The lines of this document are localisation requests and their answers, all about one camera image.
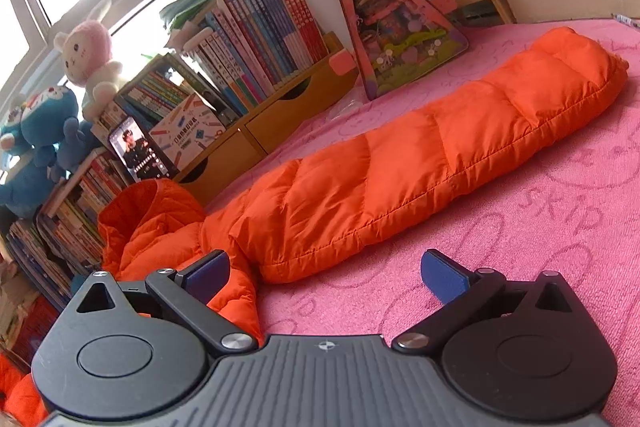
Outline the row of tall books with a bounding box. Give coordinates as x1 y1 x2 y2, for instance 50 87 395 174
5 147 131 308

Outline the pink rabbit-print blanket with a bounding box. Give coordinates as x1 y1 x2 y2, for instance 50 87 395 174
205 18 640 427

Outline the wooden drawer organizer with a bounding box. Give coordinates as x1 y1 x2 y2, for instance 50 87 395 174
172 54 361 208

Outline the black smartphone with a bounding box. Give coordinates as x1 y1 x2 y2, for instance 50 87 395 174
107 116 176 182

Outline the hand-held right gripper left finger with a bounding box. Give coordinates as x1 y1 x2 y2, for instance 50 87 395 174
75 251 261 353

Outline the clear plastic wrapper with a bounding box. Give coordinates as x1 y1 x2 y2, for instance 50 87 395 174
327 97 371 122

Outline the row of thin colourful books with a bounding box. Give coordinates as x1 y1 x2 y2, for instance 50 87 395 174
115 0 331 128

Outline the pink rabbit plush toy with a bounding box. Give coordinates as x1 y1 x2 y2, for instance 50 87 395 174
52 0 126 122

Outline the orange puffer jacket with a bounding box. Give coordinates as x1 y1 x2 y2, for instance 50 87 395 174
0 27 629 427

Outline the blue plush toy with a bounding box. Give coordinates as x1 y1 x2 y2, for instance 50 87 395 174
0 84 101 220

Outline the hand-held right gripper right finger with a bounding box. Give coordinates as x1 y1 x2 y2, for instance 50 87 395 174
391 249 576 353

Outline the pink triangular dollhouse toy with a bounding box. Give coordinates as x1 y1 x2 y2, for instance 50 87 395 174
322 0 471 102

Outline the white pencil-print cardboard box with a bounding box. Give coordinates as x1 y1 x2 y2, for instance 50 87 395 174
149 92 228 172

